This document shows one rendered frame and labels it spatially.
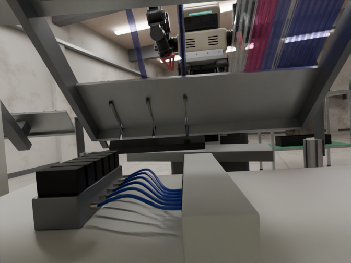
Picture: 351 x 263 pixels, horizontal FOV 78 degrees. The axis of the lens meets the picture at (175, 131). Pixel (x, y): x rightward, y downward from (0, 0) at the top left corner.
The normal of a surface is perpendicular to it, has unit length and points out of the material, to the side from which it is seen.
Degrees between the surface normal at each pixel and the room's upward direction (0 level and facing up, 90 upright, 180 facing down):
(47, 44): 90
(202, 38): 98
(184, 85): 137
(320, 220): 0
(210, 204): 0
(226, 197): 0
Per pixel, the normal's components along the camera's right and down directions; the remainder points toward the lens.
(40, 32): 1.00, -0.06
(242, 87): 0.01, 0.76
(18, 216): -0.07, -1.00
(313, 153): -0.04, 0.05
